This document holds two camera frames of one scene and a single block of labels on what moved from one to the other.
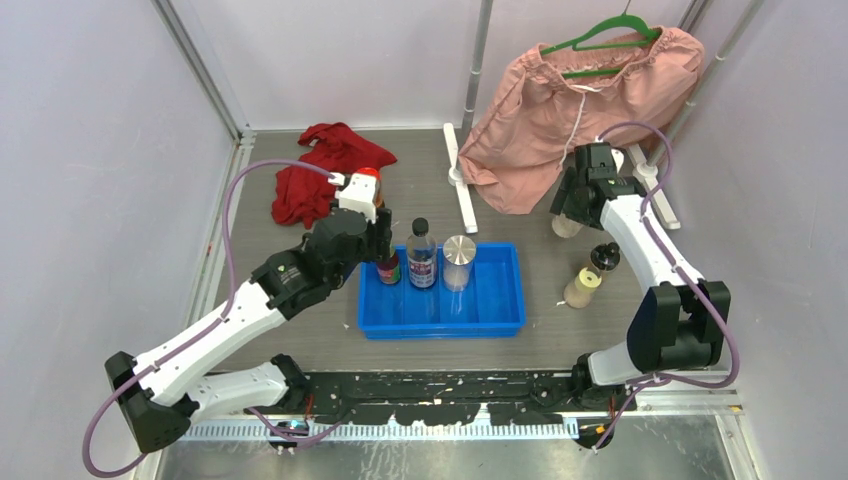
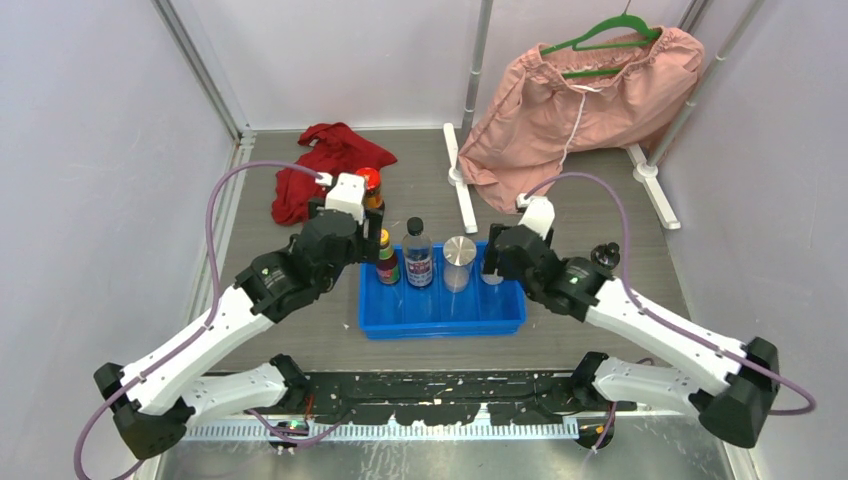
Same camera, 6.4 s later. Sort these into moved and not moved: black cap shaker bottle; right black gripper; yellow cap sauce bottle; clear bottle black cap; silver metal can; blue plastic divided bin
Moved: right black gripper; black cap shaker bottle
Not moved: blue plastic divided bin; yellow cap sauce bottle; silver metal can; clear bottle black cap
